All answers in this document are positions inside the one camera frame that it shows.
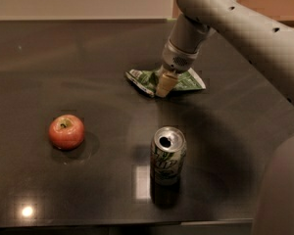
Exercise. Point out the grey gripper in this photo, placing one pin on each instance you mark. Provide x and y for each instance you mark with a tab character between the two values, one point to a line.
176	60

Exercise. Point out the green jalapeno chip bag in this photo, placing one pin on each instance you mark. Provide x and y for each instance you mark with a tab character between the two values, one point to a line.
146	81

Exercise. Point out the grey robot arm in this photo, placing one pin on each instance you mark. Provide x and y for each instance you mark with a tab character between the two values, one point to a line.
268	48

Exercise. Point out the silver green 7up can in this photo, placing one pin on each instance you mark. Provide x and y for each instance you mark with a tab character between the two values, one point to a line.
168	150

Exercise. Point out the red apple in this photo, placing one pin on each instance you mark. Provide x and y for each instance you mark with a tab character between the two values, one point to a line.
66	132

